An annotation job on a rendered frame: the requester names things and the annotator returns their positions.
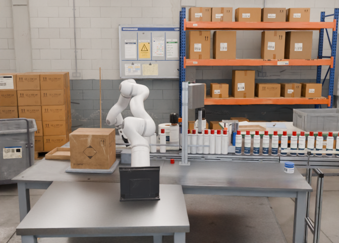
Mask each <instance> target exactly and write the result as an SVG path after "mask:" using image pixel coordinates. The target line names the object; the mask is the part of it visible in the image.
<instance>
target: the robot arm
mask: <svg viewBox="0 0 339 243"><path fill-rule="evenodd" d="M119 91H120V92H121V95H120V97H119V100H118V102H117V103H116V104H115V105H114V106H113V107H112V108H111V109H110V111H109V113H108V115H107V118H106V123H107V125H115V127H116V129H117V130H118V131H119V134H120V137H121V139H122V140H123V141H124V143H129V142H128V140H129V141H130V142H131V167H141V166H150V155H149V142H148V141H147V140H146V139H145V138H143V136H145V137H150V136H153V135H154V133H155V131H156V126H155V123H154V121H153V120H152V118H151V117H150V116H149V115H148V114H147V112H146V111H145V109H144V104H143V102H144V101H145V100H146V99H147V98H148V96H149V89H148V88H147V87H146V86H144V85H140V84H136V81H135V80H134V79H128V80H125V81H123V82H122V83H121V84H120V87H119ZM132 96H134V97H133V98H132V99H131V97H132ZM130 99H131V101H130ZM129 101H130V109H131V113H132V115H133V116H134V117H127V118H125V119H124V120H123V118H122V115H121V112H122V111H123V110H124V109H125V108H126V107H127V106H128V104H129Z"/></svg>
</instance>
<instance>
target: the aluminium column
mask: <svg viewBox="0 0 339 243"><path fill-rule="evenodd" d="M182 87H186V91H182V102H183V103H187V102H188V91H187V88H188V81H183V82H182ZM187 163H188V106H182V164H187Z"/></svg>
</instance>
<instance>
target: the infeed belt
mask: <svg viewBox="0 0 339 243"><path fill-rule="evenodd" d="M122 151H123V150H116V153H121V152H122ZM150 154H177V155H179V152H169V151H166V153H160V151H156V153H151V152H150ZM188 155H218V154H198V153H196V154H191V153H190V154H188ZM219 156H256V155H253V153H250V155H245V154H244V153H241V155H236V154H235V153H228V154H227V155H223V154H219ZM257 156H260V157H279V155H277V156H272V155H271V154H268V156H264V155H262V154H259V155H257Z"/></svg>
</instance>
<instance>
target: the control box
mask: <svg viewBox="0 0 339 243"><path fill-rule="evenodd" d="M201 107H204V84H201V83H196V84H188V109H196V108H201Z"/></svg>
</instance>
